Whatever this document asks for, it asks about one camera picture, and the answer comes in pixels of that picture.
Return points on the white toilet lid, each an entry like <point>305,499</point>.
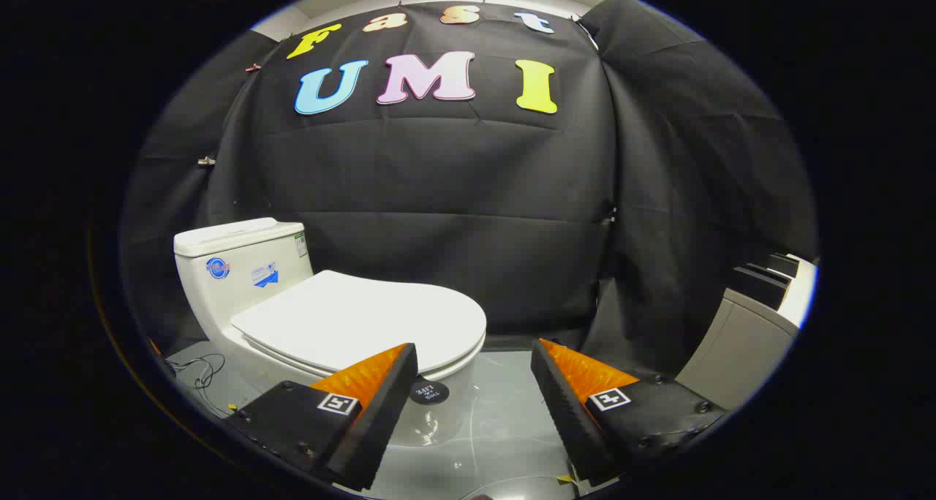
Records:
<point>358,317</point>

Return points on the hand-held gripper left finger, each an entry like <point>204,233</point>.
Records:
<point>380,412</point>

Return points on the black backdrop cloth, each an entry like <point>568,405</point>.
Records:
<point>453,186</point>

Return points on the black stepped block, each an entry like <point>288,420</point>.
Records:
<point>764,281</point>

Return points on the grey cabinet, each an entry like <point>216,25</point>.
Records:
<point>735,354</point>

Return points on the round black lid tab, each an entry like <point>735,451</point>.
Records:
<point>430,392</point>

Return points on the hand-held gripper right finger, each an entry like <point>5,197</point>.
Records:
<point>563,412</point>

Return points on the white toilet seat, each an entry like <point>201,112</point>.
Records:
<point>461,365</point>

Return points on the white ceramic toilet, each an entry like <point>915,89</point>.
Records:
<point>241,273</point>

